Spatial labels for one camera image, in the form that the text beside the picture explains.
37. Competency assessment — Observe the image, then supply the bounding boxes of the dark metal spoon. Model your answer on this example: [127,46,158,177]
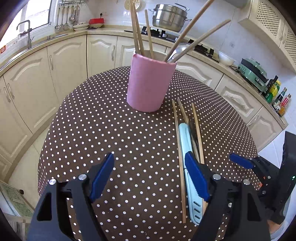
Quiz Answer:
[176,98,201,163]

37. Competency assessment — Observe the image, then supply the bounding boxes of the green yellow bottle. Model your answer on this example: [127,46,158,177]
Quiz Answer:
[265,80,281,103]

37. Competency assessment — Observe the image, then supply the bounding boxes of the stainless steel steamer pot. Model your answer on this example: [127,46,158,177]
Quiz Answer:
[149,3,191,32]

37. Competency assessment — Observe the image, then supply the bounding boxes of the person's right hand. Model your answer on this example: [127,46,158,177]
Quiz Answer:
[267,220,286,240]

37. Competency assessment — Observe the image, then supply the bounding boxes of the metal spoon in cup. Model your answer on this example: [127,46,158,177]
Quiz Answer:
[168,43,190,62]

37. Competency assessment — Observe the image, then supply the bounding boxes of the wooden chopstick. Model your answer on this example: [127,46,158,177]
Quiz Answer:
[144,9,154,59]
[170,19,231,63]
[163,0,214,62]
[191,103,205,164]
[172,100,186,223]

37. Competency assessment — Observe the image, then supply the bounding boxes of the window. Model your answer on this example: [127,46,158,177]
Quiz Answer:
[1,1,57,48]

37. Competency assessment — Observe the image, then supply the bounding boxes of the white bowl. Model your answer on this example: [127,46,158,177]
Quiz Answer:
[218,51,235,66]

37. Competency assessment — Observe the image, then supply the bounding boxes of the kitchen faucet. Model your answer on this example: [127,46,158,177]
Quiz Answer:
[16,20,32,49]

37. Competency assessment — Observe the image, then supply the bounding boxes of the round cream strainer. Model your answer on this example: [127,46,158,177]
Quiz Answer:
[124,0,144,11]

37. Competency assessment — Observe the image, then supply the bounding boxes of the hanging utensil rack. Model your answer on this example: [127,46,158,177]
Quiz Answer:
[54,1,89,33]

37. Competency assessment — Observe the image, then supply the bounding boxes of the green electric cooker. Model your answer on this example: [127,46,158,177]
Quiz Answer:
[237,58,268,93]

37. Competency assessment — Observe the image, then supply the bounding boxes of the tall dark wooden utensil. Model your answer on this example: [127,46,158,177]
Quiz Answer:
[129,1,144,56]

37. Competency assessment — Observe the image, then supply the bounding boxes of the oil bottle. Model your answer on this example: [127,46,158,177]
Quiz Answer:
[263,75,280,103]

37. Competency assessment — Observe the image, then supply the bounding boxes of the lower kitchen cabinets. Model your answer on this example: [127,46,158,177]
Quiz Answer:
[1,29,288,180]

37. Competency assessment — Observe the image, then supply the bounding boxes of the pink utensil holder cup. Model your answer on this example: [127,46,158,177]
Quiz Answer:
[126,54,177,113]

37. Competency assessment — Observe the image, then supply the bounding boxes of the wooden chopstick in cup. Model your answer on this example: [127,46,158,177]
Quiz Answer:
[144,9,154,59]

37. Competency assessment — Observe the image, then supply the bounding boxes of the upper lattice cabinet right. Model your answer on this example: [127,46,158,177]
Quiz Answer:
[238,0,296,72]

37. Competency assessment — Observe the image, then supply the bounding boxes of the red bowl container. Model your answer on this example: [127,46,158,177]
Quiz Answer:
[89,18,104,28]

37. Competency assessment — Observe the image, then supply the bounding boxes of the brown polka dot tablecloth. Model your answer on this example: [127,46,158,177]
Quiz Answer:
[38,67,260,240]

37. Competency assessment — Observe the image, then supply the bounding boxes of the black gas stove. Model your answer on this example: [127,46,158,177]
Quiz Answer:
[123,26,220,63]

